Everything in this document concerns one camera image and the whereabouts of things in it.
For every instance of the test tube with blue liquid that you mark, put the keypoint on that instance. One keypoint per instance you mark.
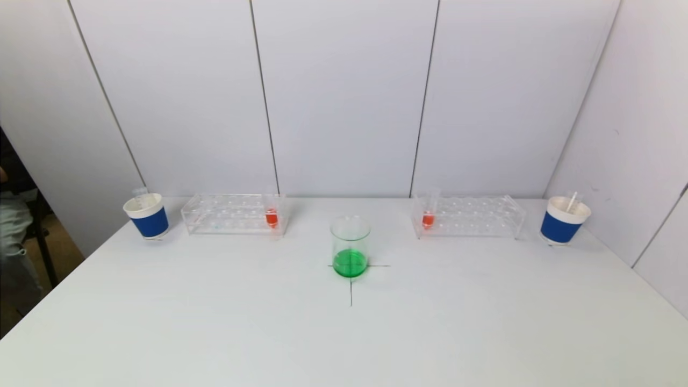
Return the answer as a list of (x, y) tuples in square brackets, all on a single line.
[(141, 198)]

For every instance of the test tube with yellow pigment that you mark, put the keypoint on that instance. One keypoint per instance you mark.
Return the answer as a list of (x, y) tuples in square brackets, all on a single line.
[(573, 201)]

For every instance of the clear glass beaker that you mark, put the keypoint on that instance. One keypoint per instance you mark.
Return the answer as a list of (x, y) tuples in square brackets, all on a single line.
[(350, 263)]

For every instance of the test tube with red liquid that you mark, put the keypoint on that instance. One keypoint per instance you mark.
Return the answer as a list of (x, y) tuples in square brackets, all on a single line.
[(271, 217), (428, 219)]

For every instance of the clear acrylic test tube rack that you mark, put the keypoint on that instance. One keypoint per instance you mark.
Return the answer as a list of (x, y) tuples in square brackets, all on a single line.
[(473, 223), (236, 223)]

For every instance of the blue white paper cup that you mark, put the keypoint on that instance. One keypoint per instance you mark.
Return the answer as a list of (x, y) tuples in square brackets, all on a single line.
[(149, 223), (560, 228)]

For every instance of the black tripod stand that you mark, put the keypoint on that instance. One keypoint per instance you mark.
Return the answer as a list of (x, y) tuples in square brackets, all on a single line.
[(45, 247)]

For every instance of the person in grey trousers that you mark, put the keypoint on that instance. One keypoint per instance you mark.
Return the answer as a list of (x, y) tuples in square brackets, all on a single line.
[(16, 252)]

